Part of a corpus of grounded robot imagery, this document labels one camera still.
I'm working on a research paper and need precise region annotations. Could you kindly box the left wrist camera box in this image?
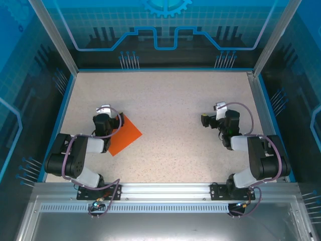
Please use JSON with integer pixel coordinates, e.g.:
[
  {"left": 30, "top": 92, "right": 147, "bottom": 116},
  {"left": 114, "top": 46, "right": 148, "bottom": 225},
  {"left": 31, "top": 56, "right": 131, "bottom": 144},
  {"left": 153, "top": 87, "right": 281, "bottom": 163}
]
[{"left": 96, "top": 103, "right": 112, "bottom": 118}]

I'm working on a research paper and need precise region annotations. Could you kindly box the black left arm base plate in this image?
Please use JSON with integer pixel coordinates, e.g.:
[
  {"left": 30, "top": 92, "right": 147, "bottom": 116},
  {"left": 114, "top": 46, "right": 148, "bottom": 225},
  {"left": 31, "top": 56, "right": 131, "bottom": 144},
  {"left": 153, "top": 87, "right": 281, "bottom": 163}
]
[{"left": 76, "top": 184, "right": 123, "bottom": 201}]

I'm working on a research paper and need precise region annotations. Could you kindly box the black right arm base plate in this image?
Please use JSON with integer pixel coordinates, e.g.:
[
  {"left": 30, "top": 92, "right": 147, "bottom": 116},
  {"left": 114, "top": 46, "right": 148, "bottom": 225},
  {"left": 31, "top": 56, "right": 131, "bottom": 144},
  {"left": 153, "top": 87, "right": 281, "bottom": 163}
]
[{"left": 210, "top": 183, "right": 256, "bottom": 201}]

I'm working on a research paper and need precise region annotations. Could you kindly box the left cable plug with light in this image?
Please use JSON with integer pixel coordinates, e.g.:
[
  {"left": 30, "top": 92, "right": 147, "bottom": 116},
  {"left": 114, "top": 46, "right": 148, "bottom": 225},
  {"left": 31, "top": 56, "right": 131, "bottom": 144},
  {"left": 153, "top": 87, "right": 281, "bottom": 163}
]
[{"left": 91, "top": 198, "right": 107, "bottom": 210}]

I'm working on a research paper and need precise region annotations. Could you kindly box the aluminium side rail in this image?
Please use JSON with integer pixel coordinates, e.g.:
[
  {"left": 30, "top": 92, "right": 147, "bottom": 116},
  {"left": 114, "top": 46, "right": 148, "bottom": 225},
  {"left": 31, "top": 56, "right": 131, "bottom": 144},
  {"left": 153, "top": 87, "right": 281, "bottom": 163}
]
[{"left": 246, "top": 71, "right": 289, "bottom": 183}]

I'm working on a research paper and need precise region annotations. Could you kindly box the slotted metal cable duct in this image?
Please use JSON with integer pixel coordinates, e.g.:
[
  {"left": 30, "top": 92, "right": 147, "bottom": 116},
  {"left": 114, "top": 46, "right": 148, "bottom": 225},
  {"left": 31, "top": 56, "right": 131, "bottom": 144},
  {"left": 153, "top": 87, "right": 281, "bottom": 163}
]
[{"left": 40, "top": 203, "right": 294, "bottom": 214}]

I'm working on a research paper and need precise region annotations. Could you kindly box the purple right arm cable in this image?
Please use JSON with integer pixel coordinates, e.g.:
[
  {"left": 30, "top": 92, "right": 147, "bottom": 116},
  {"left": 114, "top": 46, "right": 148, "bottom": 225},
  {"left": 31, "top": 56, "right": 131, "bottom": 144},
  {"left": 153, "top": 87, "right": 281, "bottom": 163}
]
[{"left": 217, "top": 101, "right": 282, "bottom": 218}]

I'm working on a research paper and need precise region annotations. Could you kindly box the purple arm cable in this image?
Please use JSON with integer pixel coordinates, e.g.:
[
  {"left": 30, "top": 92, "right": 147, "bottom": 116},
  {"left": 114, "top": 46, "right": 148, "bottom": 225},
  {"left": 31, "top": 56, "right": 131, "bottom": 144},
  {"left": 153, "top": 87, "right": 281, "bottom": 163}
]
[
  {"left": 61, "top": 106, "right": 123, "bottom": 219},
  {"left": 217, "top": 101, "right": 282, "bottom": 218}
]

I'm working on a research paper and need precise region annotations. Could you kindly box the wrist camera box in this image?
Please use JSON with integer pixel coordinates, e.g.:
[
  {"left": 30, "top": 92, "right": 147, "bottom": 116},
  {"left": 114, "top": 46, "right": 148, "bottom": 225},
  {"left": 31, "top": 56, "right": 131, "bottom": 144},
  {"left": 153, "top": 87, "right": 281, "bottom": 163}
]
[
  {"left": 214, "top": 101, "right": 228, "bottom": 121},
  {"left": 96, "top": 103, "right": 112, "bottom": 118}
]

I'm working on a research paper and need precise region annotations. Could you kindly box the right cable plug with light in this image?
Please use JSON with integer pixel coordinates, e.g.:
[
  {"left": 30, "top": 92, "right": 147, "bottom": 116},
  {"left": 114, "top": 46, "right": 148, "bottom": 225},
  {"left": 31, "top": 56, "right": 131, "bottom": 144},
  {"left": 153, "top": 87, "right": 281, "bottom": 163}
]
[{"left": 234, "top": 200, "right": 252, "bottom": 209}]

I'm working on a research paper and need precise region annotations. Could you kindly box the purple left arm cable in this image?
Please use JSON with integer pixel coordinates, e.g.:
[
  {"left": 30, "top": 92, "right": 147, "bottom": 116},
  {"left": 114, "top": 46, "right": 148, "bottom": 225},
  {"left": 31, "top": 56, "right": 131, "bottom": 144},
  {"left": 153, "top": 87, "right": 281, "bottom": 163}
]
[{"left": 61, "top": 106, "right": 123, "bottom": 219}]

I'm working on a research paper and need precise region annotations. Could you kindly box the aluminium mounting rail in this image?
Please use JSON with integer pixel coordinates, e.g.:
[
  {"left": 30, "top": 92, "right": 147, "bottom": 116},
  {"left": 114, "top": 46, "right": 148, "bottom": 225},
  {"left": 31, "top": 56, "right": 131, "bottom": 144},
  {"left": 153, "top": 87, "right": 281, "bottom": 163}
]
[{"left": 34, "top": 182, "right": 300, "bottom": 201}]

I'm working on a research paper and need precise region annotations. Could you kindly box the orange square paper sheet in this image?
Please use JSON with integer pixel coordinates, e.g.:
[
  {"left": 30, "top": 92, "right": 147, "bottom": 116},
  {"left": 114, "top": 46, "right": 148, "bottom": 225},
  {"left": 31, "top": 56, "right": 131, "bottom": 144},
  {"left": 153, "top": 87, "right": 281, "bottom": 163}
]
[{"left": 108, "top": 114, "right": 143, "bottom": 157}]

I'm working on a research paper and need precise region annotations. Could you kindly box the cable plug with light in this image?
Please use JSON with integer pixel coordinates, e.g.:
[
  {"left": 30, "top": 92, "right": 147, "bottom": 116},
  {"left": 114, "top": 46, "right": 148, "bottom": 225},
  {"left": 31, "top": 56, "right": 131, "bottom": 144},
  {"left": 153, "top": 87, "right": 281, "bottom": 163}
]
[
  {"left": 91, "top": 198, "right": 107, "bottom": 210},
  {"left": 234, "top": 200, "right": 252, "bottom": 209}
]

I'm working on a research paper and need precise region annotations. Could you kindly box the steel front tray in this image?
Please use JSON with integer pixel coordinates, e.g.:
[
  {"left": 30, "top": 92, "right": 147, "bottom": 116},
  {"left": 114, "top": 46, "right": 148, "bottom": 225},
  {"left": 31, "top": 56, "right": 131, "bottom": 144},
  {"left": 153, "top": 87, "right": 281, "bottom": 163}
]
[{"left": 15, "top": 195, "right": 318, "bottom": 241}]

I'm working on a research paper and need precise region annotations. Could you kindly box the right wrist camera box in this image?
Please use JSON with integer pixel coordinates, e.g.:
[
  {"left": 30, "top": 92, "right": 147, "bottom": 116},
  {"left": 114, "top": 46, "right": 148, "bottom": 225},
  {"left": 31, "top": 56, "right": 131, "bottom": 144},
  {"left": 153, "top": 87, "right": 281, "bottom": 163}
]
[{"left": 214, "top": 101, "right": 228, "bottom": 121}]

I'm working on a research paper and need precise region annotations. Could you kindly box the aluminium frame post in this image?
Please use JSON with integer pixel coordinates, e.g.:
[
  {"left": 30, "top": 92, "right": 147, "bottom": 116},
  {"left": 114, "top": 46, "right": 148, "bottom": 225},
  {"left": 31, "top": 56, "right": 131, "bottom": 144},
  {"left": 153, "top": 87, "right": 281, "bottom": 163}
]
[
  {"left": 252, "top": 0, "right": 303, "bottom": 77},
  {"left": 28, "top": 0, "right": 79, "bottom": 75}
]

